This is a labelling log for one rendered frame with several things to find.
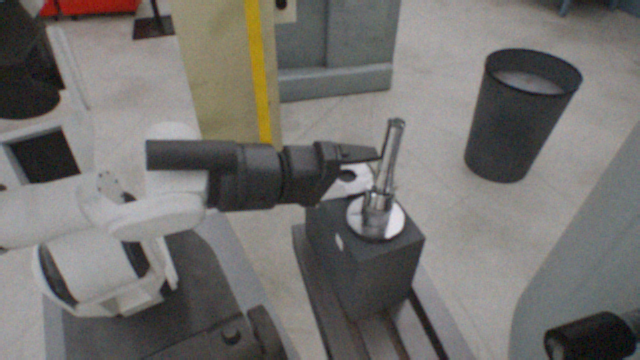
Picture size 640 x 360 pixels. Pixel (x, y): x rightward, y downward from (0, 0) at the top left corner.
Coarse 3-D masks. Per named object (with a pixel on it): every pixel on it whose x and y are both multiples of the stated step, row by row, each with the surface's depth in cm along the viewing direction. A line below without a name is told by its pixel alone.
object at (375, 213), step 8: (368, 200) 58; (392, 200) 57; (368, 208) 59; (376, 208) 58; (384, 208) 58; (368, 216) 60; (376, 216) 59; (384, 216) 59; (368, 224) 61; (376, 224) 60; (384, 224) 61
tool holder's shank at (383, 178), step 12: (396, 120) 50; (384, 132) 51; (396, 132) 50; (384, 144) 52; (396, 144) 51; (384, 156) 53; (396, 156) 53; (384, 168) 54; (372, 180) 57; (384, 180) 55
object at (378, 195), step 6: (366, 186) 58; (372, 186) 57; (396, 186) 58; (366, 192) 58; (372, 192) 57; (378, 192) 57; (384, 192) 57; (390, 192) 57; (396, 192) 57; (372, 198) 57; (378, 198) 56; (384, 198) 56; (390, 198) 57
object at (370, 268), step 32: (352, 192) 66; (320, 224) 71; (352, 224) 61; (320, 256) 78; (352, 256) 59; (384, 256) 59; (416, 256) 64; (352, 288) 63; (384, 288) 67; (352, 320) 70
